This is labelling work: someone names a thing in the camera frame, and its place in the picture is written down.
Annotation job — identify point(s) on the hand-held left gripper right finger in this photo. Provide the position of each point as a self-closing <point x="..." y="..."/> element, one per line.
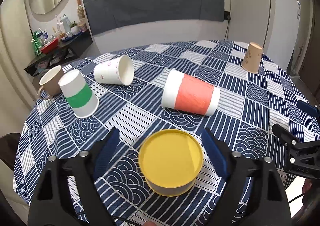
<point x="215" y="153"/>

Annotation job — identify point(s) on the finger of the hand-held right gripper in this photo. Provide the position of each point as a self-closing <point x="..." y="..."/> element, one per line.
<point x="282" y="132"/>
<point x="308" y="108"/>

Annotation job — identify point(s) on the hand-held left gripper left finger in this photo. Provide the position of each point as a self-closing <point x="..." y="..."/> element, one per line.
<point x="107" y="151"/>

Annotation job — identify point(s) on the yellow cup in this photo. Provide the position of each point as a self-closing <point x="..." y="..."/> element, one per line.
<point x="170" y="156"/>

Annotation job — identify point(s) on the white cup with green band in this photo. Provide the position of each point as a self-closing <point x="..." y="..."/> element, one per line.
<point x="80" y="96"/>

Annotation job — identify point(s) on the white cup with orange sleeve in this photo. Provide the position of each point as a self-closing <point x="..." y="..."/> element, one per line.
<point x="195" y="93"/>

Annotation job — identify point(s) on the beige paper cup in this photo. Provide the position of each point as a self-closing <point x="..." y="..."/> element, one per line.
<point x="252" y="58"/>

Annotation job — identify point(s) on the white cup with pink hearts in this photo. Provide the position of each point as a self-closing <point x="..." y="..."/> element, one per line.
<point x="107" y="71"/>

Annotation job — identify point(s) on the person's right hand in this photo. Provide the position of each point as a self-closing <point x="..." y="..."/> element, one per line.
<point x="307" y="186"/>

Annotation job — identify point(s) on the blue white patterned tablecloth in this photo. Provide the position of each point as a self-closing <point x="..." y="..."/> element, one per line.
<point x="140" y="116"/>

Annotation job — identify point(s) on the brown mug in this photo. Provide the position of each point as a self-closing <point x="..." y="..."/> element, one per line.
<point x="50" y="86"/>

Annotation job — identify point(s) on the white refrigerator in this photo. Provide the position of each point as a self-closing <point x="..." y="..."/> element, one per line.
<point x="282" y="16"/>

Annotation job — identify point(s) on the paper note on refrigerator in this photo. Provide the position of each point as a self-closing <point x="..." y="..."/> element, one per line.
<point x="298" y="10"/>

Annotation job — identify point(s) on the red plastic basin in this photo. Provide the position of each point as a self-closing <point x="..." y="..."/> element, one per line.
<point x="50" y="47"/>

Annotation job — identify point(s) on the blue tray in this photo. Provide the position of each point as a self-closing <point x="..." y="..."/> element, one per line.
<point x="71" y="37"/>

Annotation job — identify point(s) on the small potted plant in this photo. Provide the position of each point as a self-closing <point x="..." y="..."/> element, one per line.
<point x="74" y="28"/>

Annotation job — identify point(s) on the green bottle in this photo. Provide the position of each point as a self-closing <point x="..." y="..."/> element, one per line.
<point x="37" y="43"/>

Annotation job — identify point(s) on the grey spray bottle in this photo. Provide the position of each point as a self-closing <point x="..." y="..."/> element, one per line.
<point x="65" y="23"/>

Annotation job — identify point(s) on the hanging wooden brush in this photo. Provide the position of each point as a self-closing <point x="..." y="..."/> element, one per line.
<point x="80" y="10"/>

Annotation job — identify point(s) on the black wall shelf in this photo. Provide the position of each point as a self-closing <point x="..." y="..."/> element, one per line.
<point x="80" y="41"/>

